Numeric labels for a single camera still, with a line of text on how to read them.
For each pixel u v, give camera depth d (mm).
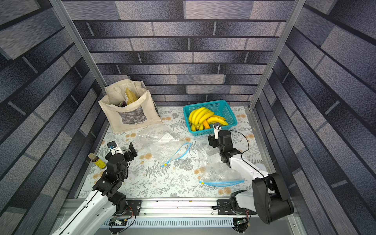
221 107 1131
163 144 970
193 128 1034
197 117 974
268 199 415
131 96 948
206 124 1002
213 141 797
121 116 920
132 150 738
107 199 560
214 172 859
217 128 754
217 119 1008
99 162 814
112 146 654
